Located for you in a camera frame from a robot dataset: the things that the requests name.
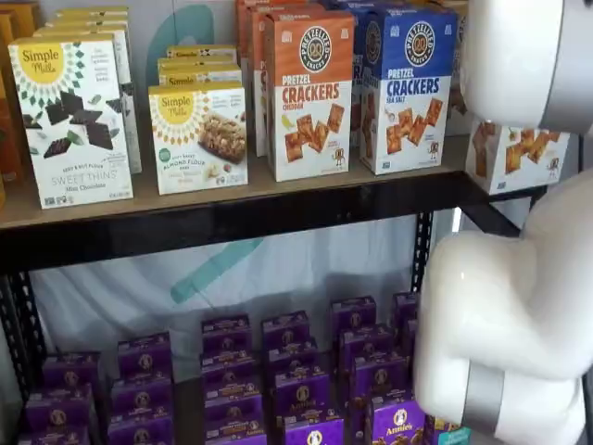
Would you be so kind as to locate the purple teal Annie's box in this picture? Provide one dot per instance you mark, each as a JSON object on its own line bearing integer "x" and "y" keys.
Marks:
{"x": 451, "y": 436}

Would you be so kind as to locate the Simple Mills almond bars box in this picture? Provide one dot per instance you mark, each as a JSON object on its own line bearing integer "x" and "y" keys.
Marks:
{"x": 199, "y": 153}
{"x": 199, "y": 53}
{"x": 194, "y": 80}
{"x": 194, "y": 66}

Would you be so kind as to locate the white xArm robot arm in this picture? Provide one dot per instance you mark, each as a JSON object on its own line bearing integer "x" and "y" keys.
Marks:
{"x": 509, "y": 301}

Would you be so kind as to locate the Simple Mills sweet thins box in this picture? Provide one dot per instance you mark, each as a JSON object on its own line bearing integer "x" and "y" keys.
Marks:
{"x": 69, "y": 139}
{"x": 88, "y": 24}
{"x": 132, "y": 116}
{"x": 92, "y": 15}

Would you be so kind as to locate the blue sea salt crackers box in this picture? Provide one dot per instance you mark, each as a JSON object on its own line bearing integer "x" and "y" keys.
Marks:
{"x": 343, "y": 4}
{"x": 356, "y": 116}
{"x": 412, "y": 139}

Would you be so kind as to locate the black metal shelf unit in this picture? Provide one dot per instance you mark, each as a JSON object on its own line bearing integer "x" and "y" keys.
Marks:
{"x": 116, "y": 287}

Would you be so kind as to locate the black metal shelving rack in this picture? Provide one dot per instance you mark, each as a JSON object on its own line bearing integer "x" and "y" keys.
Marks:
{"x": 231, "y": 227}

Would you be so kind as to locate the particle board shelf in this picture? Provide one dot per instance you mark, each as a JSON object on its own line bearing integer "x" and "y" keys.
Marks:
{"x": 185, "y": 204}

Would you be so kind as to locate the orange cheddar crackers box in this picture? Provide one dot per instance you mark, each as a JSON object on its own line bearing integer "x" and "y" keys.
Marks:
{"x": 258, "y": 116}
{"x": 310, "y": 139}
{"x": 242, "y": 28}

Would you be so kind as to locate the orange brown Revival snack box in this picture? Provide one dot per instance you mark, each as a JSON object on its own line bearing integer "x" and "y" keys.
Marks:
{"x": 18, "y": 23}
{"x": 7, "y": 139}

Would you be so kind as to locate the purple Annie's snack box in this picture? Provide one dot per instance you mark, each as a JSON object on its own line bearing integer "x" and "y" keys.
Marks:
{"x": 141, "y": 396}
{"x": 285, "y": 329}
{"x": 380, "y": 377}
{"x": 301, "y": 389}
{"x": 312, "y": 428}
{"x": 292, "y": 357}
{"x": 398, "y": 426}
{"x": 236, "y": 433}
{"x": 409, "y": 334}
{"x": 226, "y": 334}
{"x": 144, "y": 354}
{"x": 71, "y": 371}
{"x": 405, "y": 308}
{"x": 234, "y": 401}
{"x": 55, "y": 438}
{"x": 139, "y": 431}
{"x": 366, "y": 345}
{"x": 228, "y": 366}
{"x": 353, "y": 315}
{"x": 58, "y": 408}

